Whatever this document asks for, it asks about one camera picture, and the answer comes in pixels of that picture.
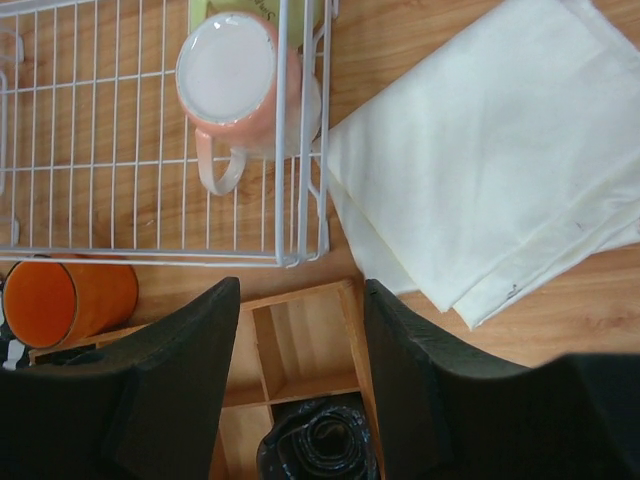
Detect rolled belt middle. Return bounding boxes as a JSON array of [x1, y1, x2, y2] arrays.
[[32, 345, 104, 365]]

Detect orange enamel mug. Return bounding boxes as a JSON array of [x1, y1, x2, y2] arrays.
[[2, 256, 139, 349]]

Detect yellow-green mug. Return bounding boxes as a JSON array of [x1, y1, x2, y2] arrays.
[[190, 0, 306, 49]]

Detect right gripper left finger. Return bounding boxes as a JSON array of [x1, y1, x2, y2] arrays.
[[1, 277, 240, 479]]

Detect cream folded cloth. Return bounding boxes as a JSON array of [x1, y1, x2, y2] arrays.
[[326, 1, 639, 328]]

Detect white wire dish rack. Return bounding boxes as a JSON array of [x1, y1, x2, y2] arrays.
[[1, 1, 339, 268]]

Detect wooden compartment tray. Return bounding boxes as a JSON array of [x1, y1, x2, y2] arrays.
[[27, 278, 386, 480]]

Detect rolled belt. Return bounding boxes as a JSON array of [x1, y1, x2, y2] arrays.
[[32, 345, 104, 365], [256, 393, 380, 479]]

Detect pink white mug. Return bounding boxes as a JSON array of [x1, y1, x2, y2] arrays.
[[176, 11, 322, 195]]

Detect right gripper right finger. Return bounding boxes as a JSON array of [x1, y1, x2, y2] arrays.
[[364, 280, 639, 479]]

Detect rolled belt right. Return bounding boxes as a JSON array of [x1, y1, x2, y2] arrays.
[[256, 393, 380, 479]]

